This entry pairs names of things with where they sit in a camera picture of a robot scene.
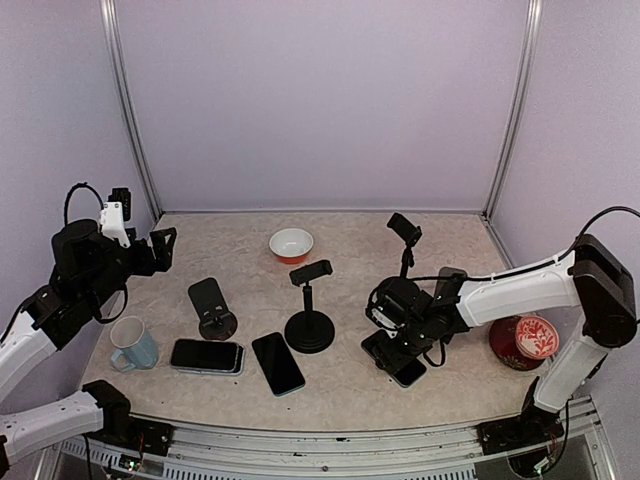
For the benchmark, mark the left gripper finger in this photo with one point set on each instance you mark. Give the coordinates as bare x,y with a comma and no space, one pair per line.
131,235
163,242

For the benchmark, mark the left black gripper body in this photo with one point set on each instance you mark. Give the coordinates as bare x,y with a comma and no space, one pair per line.
105,280

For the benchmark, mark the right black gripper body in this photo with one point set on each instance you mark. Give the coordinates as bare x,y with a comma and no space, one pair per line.
417,341

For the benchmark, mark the black teal phone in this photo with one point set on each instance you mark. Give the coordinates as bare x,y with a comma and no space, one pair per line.
404,377

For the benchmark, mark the black pole phone stand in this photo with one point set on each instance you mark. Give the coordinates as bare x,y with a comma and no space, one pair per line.
410,234
309,331

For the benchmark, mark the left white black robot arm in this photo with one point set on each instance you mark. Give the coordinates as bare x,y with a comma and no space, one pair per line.
41,326

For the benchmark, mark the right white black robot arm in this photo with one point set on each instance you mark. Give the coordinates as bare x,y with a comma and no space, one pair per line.
587,279

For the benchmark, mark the right flat black phone stand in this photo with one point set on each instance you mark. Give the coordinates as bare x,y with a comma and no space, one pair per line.
449,283

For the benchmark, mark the flat black phone stand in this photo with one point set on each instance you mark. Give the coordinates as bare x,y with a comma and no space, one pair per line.
216,321
449,283

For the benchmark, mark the left flat black phone stand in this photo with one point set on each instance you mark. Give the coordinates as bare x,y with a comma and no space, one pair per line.
216,321

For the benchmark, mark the middle black phone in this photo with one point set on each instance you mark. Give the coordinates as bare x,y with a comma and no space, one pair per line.
278,365

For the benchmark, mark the left stacked black phone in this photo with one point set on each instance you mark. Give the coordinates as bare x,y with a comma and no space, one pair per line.
207,357

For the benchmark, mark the dark red saucer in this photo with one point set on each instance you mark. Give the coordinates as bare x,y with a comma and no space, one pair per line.
502,339

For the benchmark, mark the light blue mug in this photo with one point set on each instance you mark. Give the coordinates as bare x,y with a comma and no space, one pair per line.
134,347

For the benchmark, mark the red patterned bowl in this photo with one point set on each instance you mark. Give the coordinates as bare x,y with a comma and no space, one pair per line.
536,338

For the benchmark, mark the orange white bowl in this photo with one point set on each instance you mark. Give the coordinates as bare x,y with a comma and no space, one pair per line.
291,246

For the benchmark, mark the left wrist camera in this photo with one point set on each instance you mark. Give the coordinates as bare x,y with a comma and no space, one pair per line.
116,211

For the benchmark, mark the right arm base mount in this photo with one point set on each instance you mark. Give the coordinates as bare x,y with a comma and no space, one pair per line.
511,434

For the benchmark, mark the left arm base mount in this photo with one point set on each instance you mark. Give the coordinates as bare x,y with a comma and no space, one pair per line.
141,435

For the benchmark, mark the right aluminium frame post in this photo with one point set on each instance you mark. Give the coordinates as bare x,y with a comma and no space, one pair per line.
516,111

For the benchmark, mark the aluminium frame post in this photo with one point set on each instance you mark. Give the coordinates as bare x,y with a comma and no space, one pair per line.
118,67
516,111

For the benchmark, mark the left aluminium frame post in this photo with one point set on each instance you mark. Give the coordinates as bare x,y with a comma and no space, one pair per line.
118,67

